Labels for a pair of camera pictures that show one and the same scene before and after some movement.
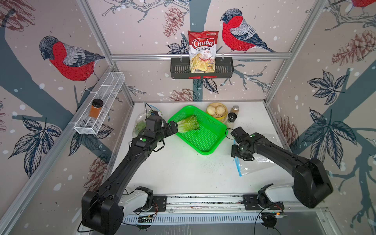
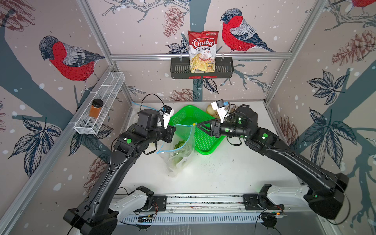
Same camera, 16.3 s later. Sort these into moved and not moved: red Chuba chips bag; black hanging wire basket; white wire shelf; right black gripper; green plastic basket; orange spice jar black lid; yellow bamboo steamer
Moved: right black gripper
Not moved: orange spice jar black lid; red Chuba chips bag; green plastic basket; white wire shelf; black hanging wire basket; yellow bamboo steamer
